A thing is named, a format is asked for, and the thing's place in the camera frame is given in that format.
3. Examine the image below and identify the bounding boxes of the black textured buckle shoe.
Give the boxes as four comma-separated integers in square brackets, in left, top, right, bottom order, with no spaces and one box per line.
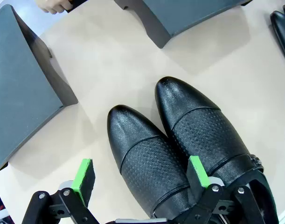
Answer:
[106,104,196,220]
[154,76,280,224]

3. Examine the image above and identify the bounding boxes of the black smooth leather shoe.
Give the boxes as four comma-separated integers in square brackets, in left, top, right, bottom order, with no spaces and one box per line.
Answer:
[270,10,285,69]

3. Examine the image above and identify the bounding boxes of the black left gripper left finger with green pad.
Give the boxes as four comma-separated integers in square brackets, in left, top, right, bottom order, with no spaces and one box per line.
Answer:
[22,158,97,224]

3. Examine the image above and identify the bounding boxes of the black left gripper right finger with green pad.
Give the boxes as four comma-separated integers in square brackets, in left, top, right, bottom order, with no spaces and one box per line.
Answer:
[177,155,266,224]

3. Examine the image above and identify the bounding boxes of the black low shoe stand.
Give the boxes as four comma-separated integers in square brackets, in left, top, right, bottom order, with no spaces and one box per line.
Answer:
[113,0,254,49]
[0,4,79,175]

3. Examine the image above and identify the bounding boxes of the person's right hand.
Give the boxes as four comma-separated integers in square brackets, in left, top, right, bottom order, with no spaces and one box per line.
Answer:
[37,0,73,14]

